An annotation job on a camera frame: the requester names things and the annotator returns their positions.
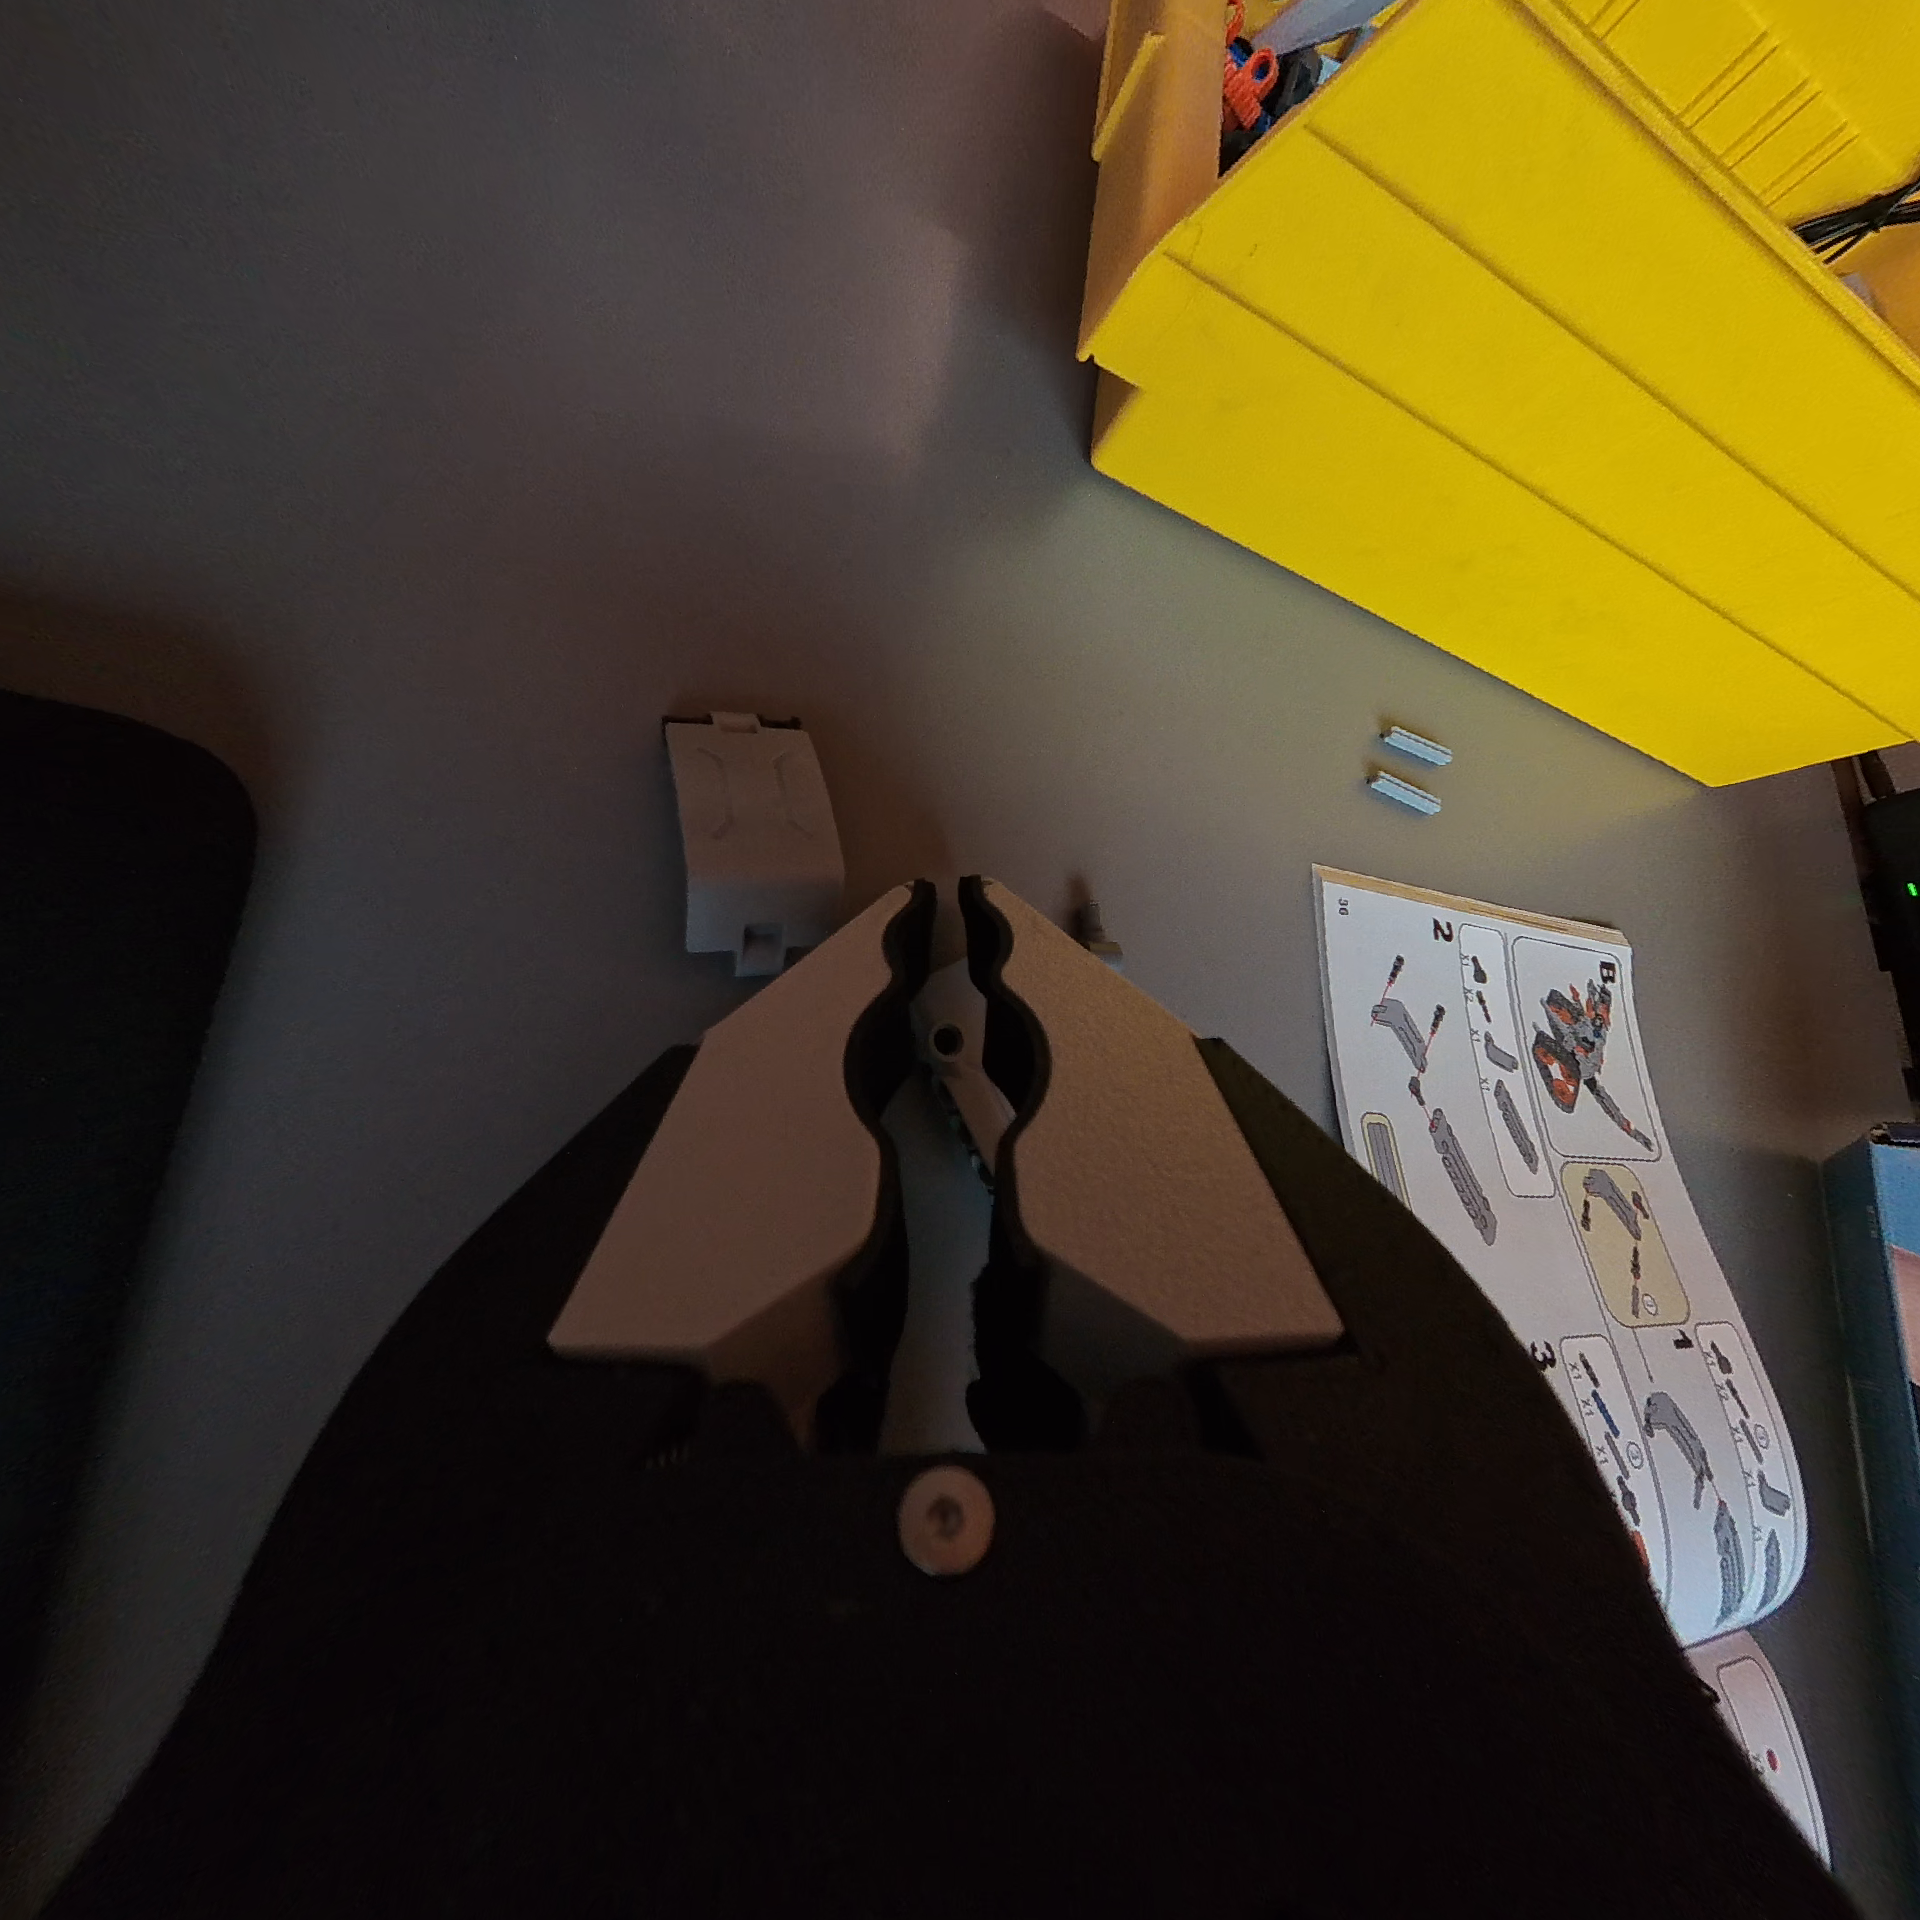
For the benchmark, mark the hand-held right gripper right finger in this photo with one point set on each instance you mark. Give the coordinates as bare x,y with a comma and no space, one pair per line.
1170,1201

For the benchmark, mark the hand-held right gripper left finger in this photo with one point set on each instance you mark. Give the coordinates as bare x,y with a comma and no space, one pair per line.
721,1201

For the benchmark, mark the grey assembled beam piece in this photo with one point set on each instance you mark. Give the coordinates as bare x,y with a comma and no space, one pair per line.
953,1001

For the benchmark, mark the grey curved building piece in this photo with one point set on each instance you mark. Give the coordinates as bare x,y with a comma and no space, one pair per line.
756,840

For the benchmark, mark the yellow storage bin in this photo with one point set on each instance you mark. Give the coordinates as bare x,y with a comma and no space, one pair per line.
1500,481

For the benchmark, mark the building pieces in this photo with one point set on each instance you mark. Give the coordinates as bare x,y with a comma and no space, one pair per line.
1252,83

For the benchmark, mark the grey desk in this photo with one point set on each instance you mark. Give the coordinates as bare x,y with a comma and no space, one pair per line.
450,452

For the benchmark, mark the small grey connector piece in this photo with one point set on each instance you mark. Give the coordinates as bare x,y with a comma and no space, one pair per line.
1097,917

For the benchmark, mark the open instruction booklet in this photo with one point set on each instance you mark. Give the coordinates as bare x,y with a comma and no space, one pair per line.
1500,1080

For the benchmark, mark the short grey axle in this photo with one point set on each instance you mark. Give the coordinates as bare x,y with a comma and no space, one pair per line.
1406,792
1416,745

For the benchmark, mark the black perforated chair armrest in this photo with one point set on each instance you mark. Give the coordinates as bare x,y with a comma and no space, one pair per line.
106,1125

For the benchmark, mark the blue robot kit box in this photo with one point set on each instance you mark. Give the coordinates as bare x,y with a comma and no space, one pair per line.
1874,1349

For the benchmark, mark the black device with green light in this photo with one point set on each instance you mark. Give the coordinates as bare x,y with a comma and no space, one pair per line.
1892,870

